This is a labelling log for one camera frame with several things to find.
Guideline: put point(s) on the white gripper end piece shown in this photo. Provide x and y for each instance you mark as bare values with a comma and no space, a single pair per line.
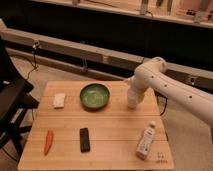
133,99

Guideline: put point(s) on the green ceramic bowl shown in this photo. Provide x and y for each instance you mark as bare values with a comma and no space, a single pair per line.
94,96

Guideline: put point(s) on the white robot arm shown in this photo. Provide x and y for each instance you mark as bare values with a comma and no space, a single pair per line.
151,74

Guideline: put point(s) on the white plastic bottle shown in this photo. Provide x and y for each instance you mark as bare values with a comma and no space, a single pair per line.
146,140

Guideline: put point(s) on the black remote control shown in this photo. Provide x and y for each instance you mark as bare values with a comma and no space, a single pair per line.
84,140

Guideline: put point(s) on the white sponge block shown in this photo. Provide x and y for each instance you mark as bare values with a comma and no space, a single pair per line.
59,100

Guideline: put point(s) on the orange carrot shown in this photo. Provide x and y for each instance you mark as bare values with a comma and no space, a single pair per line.
48,141

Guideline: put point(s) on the black chair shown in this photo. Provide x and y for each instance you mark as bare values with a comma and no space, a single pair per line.
15,100

